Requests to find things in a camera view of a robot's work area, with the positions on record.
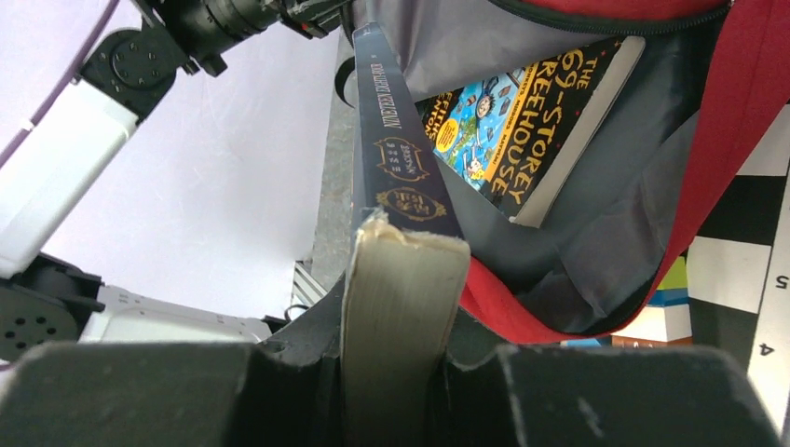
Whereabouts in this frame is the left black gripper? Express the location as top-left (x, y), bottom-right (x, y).
top-left (134, 0), bottom-right (352, 76)

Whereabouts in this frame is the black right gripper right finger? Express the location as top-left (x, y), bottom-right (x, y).
top-left (431, 310), bottom-right (512, 446)

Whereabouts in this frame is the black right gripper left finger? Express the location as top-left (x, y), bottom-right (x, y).
top-left (259, 276), bottom-right (346, 446)

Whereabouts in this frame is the dark blue 1984 book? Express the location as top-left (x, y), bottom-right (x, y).
top-left (340, 22), bottom-right (470, 446)

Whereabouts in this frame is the treehouse paperback book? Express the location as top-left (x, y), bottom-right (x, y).
top-left (418, 36), bottom-right (646, 228)

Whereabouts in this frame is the red backpack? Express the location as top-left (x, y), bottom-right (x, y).
top-left (345, 1), bottom-right (789, 344)

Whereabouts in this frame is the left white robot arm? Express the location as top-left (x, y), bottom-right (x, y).
top-left (1, 1), bottom-right (353, 370)

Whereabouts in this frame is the yellow sticky notes pad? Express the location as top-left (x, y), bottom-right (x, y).
top-left (611, 256), bottom-right (693, 348)

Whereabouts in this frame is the black white chessboard mat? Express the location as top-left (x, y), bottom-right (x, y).
top-left (687, 108), bottom-right (789, 442)

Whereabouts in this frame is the aluminium frame rail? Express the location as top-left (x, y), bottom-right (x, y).
top-left (291, 261), bottom-right (327, 308)

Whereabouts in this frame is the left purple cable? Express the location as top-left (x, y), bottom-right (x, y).
top-left (0, 0), bottom-right (121, 170)

